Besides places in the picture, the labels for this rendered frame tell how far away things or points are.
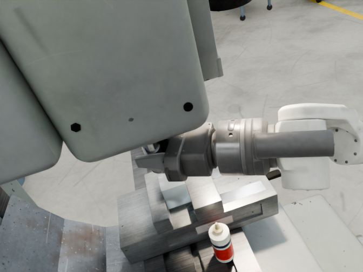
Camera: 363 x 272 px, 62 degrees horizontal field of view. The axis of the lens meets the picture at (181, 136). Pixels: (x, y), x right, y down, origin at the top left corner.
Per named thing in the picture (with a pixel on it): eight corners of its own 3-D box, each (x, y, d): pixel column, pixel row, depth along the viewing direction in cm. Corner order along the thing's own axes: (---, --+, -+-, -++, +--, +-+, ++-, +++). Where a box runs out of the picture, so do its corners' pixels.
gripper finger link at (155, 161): (134, 153, 50) (169, 152, 48) (140, 167, 52) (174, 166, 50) (130, 160, 48) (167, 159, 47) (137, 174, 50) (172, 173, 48)
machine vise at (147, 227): (252, 170, 80) (248, 138, 73) (279, 213, 68) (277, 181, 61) (126, 213, 78) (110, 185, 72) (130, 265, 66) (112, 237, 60)
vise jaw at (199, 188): (204, 166, 75) (201, 154, 73) (224, 212, 63) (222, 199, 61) (182, 174, 75) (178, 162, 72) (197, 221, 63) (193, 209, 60)
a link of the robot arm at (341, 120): (268, 109, 46) (333, 111, 51) (271, 167, 46) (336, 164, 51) (300, 101, 40) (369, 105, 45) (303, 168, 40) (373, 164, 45)
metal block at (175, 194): (185, 183, 70) (179, 164, 67) (191, 202, 66) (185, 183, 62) (163, 190, 70) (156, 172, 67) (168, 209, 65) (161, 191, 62)
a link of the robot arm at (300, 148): (248, 121, 51) (321, 116, 48) (251, 184, 50) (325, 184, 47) (239, 112, 40) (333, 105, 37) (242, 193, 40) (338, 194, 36)
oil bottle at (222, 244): (230, 243, 65) (223, 211, 58) (237, 259, 62) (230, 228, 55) (213, 249, 65) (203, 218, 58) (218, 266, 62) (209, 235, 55)
